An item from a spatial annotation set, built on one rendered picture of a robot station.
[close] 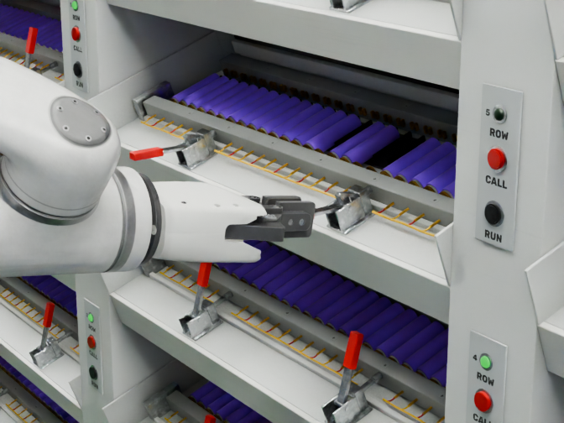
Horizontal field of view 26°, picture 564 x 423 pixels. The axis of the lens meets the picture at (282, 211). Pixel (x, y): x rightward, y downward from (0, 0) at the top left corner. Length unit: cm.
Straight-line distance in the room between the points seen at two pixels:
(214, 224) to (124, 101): 53
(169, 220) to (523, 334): 28
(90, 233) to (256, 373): 42
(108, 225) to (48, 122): 11
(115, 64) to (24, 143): 62
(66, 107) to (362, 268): 35
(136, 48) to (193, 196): 51
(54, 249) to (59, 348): 91
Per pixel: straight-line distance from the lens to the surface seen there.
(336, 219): 112
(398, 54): 101
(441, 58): 97
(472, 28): 93
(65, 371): 179
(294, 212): 106
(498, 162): 92
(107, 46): 146
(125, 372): 159
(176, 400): 159
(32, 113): 86
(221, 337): 137
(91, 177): 87
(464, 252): 97
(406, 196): 109
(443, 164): 113
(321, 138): 124
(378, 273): 108
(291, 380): 127
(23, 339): 190
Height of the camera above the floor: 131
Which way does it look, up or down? 18 degrees down
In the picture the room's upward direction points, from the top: straight up
